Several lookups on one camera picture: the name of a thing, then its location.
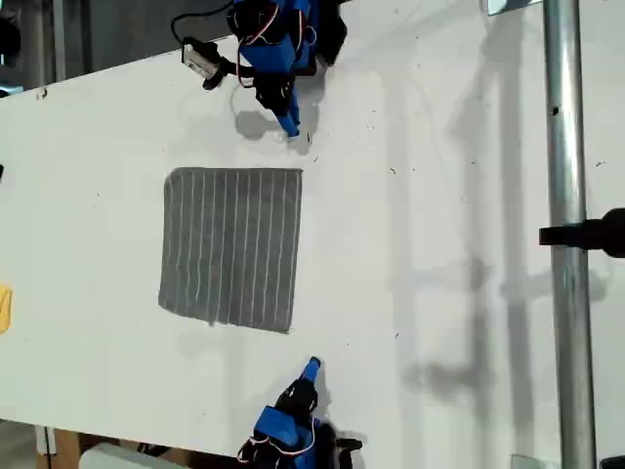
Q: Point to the wooden table frame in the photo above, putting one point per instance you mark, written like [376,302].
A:
[66,447]

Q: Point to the yellow object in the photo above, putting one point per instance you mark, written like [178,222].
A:
[4,310]

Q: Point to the short black camera stalk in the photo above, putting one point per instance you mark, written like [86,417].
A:
[222,71]

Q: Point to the dark round background object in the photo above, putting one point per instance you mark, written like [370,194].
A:
[9,39]

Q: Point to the black clamp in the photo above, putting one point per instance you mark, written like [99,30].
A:
[591,234]

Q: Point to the white box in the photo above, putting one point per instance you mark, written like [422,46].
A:
[122,459]

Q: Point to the black camera box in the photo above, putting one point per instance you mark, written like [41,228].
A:
[199,57]

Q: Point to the grey striped towel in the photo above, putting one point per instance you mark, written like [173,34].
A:
[229,249]

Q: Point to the steel post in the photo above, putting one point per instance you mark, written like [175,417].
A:
[569,146]

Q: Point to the metal table bracket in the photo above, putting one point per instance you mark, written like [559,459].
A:
[503,5]

